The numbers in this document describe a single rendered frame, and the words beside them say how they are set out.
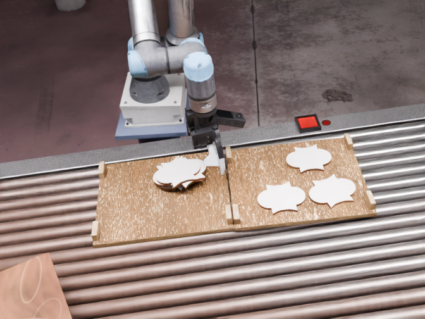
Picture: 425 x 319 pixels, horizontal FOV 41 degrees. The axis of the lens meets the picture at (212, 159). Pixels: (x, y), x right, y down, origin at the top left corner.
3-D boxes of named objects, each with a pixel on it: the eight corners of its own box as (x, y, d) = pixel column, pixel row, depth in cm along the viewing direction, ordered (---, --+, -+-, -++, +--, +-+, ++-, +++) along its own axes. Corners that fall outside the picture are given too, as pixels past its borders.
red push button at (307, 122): (297, 121, 201) (297, 118, 200) (314, 119, 201) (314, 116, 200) (301, 131, 196) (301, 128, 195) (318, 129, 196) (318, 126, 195)
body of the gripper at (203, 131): (188, 137, 167) (182, 103, 159) (215, 129, 168) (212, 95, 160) (194, 152, 161) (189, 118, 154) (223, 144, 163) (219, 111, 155)
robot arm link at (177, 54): (165, 38, 159) (169, 57, 151) (204, 33, 160) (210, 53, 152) (167, 62, 164) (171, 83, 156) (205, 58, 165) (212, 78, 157)
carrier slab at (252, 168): (225, 154, 190) (225, 150, 189) (348, 140, 190) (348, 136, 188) (234, 231, 164) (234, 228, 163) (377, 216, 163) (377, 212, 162)
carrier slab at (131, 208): (102, 168, 191) (100, 164, 190) (222, 153, 191) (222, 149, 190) (93, 249, 164) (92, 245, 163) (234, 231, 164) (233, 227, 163)
